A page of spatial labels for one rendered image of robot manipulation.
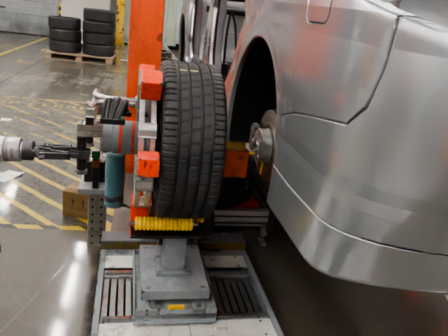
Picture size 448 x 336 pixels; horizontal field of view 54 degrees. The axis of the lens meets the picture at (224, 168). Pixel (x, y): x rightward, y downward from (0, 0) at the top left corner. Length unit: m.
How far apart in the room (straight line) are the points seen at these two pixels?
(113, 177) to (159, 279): 0.50
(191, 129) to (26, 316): 1.19
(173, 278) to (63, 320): 0.53
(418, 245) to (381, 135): 0.29
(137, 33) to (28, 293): 1.36
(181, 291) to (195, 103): 0.84
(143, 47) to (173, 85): 0.63
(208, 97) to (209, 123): 0.11
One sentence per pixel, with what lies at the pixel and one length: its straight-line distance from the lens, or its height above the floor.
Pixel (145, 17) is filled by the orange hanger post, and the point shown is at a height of 1.32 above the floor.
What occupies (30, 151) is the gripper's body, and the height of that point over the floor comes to 0.84.
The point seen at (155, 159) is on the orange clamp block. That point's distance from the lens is 1.56.
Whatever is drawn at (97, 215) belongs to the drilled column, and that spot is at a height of 0.21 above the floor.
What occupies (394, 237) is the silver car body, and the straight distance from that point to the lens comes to 1.15.
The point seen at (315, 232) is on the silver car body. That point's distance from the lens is 1.26.
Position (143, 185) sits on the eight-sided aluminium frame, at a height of 0.75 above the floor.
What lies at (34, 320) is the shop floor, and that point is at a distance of 2.26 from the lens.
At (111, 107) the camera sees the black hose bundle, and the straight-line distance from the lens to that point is 1.69.
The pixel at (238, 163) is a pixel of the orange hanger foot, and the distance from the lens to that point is 2.47.
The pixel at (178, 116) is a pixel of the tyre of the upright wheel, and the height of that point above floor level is 1.02.
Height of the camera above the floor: 1.40
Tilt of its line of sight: 19 degrees down
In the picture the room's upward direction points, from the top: 7 degrees clockwise
